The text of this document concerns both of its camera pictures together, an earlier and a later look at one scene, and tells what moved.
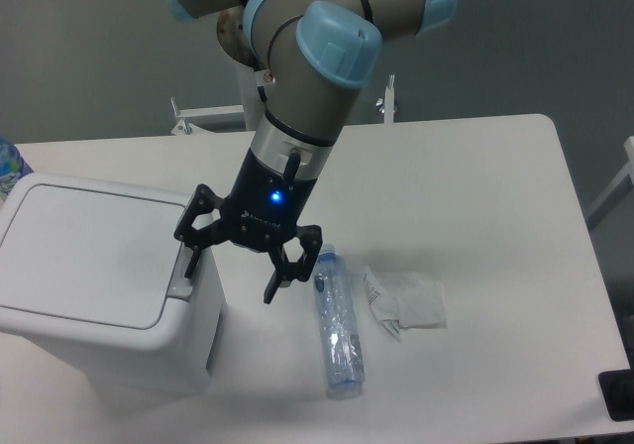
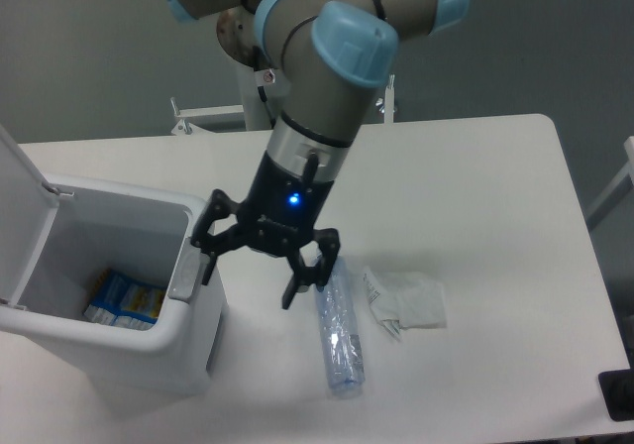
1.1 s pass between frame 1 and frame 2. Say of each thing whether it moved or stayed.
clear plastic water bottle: stayed
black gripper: moved
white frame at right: stayed
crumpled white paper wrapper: stayed
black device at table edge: stayed
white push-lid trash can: moved
